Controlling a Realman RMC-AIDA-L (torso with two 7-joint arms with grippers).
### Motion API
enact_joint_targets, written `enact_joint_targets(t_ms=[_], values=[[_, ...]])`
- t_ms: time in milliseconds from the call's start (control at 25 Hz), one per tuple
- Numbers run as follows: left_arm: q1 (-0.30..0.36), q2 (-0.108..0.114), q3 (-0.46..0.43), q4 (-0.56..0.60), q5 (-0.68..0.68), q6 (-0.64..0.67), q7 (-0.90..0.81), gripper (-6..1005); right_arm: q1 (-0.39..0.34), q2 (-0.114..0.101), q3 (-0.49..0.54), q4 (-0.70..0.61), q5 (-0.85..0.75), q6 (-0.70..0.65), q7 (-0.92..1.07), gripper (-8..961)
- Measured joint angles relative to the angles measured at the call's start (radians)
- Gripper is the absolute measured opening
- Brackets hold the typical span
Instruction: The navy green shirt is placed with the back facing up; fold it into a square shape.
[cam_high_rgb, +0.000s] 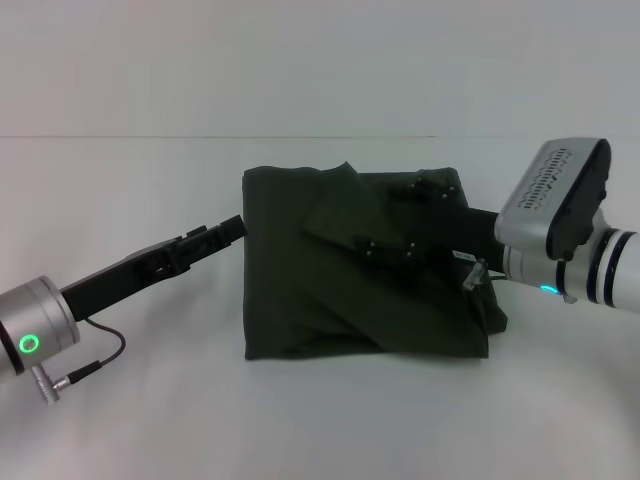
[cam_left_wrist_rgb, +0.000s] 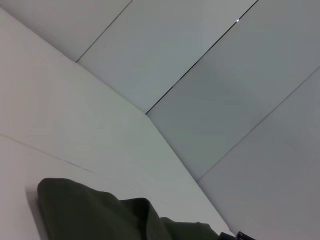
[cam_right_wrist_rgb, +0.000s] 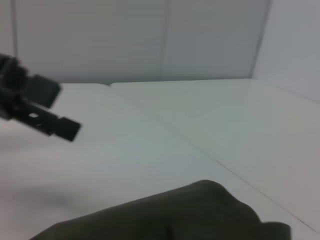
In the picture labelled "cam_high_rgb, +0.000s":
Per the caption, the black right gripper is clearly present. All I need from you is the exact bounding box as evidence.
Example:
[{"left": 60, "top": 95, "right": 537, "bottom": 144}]
[{"left": 351, "top": 175, "right": 502, "bottom": 271}]

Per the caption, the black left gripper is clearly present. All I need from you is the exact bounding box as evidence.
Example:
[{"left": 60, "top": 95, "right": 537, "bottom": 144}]
[{"left": 58, "top": 214, "right": 250, "bottom": 322}]

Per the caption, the dark green t-shirt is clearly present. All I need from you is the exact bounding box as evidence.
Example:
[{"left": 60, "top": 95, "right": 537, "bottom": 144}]
[{"left": 242, "top": 160, "right": 510, "bottom": 362}]

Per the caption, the silver right wrist connector plug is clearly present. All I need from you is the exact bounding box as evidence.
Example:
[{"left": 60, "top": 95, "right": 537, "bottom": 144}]
[{"left": 461, "top": 257, "right": 490, "bottom": 292}]

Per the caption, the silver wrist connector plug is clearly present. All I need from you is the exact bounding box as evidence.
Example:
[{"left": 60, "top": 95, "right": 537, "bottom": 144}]
[
  {"left": 461, "top": 257, "right": 490, "bottom": 292},
  {"left": 31, "top": 364, "right": 72, "bottom": 407}
]

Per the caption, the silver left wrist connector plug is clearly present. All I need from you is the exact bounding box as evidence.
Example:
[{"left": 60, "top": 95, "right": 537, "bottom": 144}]
[{"left": 31, "top": 364, "right": 72, "bottom": 407}]

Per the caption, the dark red left wrist cable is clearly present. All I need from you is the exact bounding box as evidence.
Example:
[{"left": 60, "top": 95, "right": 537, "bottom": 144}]
[{"left": 64, "top": 317, "right": 127, "bottom": 387}]

